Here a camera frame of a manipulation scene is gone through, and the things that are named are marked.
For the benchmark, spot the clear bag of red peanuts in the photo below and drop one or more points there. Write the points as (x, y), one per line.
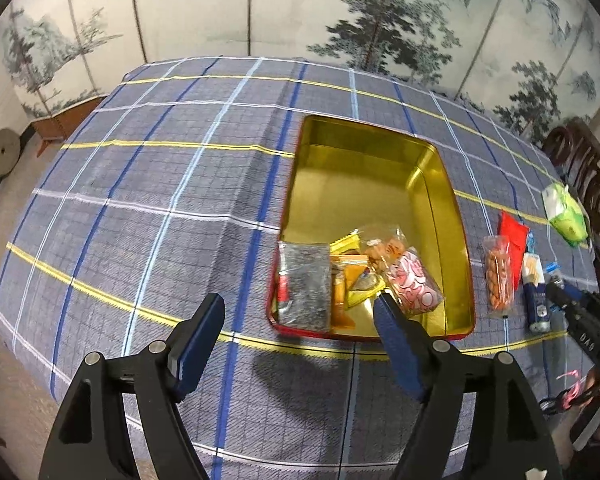
(500, 275)

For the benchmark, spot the clear bag of fried twists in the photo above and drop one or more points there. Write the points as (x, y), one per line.
(380, 250)

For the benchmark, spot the yellow snack packet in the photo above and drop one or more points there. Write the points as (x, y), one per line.
(362, 287)
(345, 245)

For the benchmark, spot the small orange snack packet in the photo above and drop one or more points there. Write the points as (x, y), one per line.
(341, 305)

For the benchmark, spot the blue and white cracker packet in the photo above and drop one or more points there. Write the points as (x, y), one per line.
(535, 295)

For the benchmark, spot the clear packet of dark seeds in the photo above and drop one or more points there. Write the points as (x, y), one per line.
(307, 285)

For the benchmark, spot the small blue triangular packet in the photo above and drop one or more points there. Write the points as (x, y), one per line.
(531, 244)

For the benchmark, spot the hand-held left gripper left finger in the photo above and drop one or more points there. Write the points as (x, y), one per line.
(200, 345)

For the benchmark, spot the blue plaid tablecloth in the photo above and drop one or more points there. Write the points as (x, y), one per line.
(155, 210)

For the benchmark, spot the painted landscape folding screen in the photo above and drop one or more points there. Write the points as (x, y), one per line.
(230, 5)

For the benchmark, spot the red snack packet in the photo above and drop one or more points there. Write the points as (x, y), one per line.
(514, 237)

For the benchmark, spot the pink patterned snack packet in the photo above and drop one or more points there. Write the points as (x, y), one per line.
(412, 282)

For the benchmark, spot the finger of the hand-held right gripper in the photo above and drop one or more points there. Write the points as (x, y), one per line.
(562, 296)

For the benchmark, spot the round stone disc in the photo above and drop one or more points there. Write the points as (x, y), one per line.
(2, 152)

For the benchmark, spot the green white snack bag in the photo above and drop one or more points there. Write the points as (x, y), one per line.
(567, 215)

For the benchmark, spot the maroon tin box gold inside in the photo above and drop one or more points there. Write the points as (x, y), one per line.
(370, 175)

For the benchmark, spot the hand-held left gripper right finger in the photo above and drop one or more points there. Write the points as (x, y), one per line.
(395, 350)

